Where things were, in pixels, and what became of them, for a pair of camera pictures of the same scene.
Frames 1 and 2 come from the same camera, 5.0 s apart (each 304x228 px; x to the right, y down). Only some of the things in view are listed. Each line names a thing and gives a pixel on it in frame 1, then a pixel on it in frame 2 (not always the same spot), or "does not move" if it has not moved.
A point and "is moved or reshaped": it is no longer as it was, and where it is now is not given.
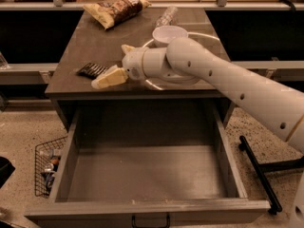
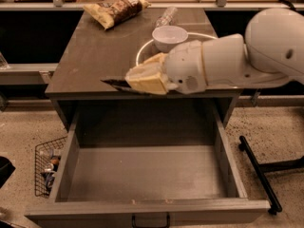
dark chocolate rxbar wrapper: x=92 y=70 is moved or reshaped
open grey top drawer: x=151 y=166 does not move
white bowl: x=162 y=35 does not move
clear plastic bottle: x=168 y=17 does not move
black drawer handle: x=133 y=224 does not move
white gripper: x=133 y=65 -> x=184 y=66
